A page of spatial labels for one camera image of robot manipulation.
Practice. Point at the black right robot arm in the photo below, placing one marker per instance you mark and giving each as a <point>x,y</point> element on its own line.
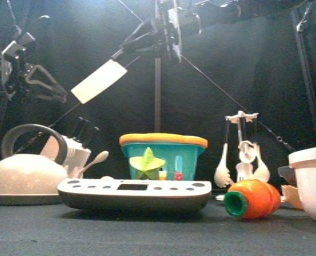
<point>208,11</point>

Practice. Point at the grey metal pole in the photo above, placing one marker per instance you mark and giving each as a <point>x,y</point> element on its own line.
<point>156,96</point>

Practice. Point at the white knife block black knives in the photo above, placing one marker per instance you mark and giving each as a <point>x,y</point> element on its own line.
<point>75,151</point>

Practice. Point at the white toy spoon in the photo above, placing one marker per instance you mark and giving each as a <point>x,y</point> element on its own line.
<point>95,160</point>

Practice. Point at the white utensil rack stand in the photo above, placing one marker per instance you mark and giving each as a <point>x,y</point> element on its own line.
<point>240,118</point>

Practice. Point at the green toy star fruit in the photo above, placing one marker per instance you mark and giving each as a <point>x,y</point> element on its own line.
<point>146,163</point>

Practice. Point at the teal basket orange rim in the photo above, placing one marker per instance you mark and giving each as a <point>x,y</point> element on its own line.
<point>164,156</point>

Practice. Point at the white kitchen scale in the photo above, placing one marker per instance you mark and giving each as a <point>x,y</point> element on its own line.
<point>134,193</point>

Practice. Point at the white toy spatula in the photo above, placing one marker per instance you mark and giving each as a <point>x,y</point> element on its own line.
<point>244,156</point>

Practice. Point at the red toy food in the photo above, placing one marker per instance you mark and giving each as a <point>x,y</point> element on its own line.
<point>178,175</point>

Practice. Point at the white slotted spoon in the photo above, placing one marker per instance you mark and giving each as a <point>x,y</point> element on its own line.
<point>222,173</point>

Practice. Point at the white toy ladle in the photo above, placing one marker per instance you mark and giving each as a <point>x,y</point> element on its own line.
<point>260,170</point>

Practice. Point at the orange toy carrot green end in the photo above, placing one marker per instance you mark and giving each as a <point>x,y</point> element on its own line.
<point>255,200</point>

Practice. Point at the white toy pot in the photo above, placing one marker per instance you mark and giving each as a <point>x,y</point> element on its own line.
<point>314,183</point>

